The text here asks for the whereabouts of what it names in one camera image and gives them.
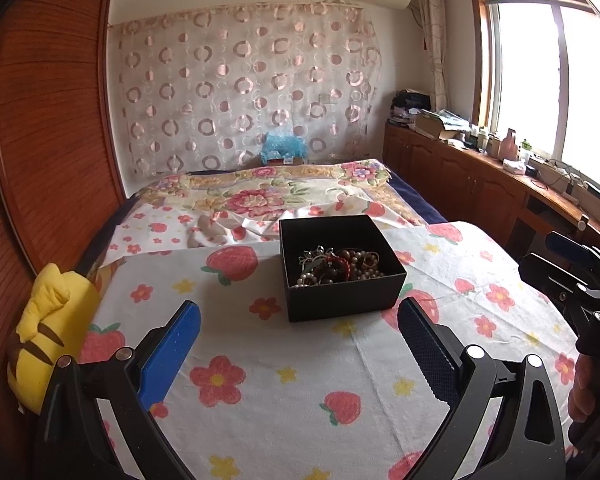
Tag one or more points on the silver flower hair clip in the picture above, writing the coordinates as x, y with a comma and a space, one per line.
314, 255

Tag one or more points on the yellow plush toy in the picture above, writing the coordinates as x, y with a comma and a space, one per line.
45, 320

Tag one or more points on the floral blanket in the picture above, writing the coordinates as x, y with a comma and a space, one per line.
250, 200

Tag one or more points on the strawberry print towel blanket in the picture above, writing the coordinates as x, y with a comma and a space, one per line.
280, 360

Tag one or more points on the wooden headboard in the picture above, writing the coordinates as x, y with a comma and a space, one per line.
50, 135

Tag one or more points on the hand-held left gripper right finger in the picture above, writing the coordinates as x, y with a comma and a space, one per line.
425, 345

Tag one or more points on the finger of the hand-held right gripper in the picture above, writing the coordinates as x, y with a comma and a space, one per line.
545, 270
567, 247

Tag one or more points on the black jewelry box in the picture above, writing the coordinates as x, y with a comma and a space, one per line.
340, 300

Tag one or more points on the pile of dark clothes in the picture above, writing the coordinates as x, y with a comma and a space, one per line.
405, 105

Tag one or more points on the circle pattern sheer curtain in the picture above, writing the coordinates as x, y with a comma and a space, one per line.
240, 85

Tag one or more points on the beige window curtain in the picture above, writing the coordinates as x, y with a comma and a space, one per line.
432, 35

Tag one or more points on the person's right hand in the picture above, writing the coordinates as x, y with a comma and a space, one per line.
587, 390

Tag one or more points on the window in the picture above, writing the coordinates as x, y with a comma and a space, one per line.
525, 75

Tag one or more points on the brown cardboard box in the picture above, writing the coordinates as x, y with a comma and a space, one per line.
287, 161

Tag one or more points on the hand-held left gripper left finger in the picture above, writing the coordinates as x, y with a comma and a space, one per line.
172, 350

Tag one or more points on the navy blue bed sheet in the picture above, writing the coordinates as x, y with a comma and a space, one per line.
415, 200

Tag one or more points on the wooden cabinet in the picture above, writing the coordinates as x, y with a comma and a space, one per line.
455, 180

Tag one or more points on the pink bottle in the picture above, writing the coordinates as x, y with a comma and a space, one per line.
509, 147

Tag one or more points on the blue plastic bag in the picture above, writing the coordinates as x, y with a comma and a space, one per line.
282, 145

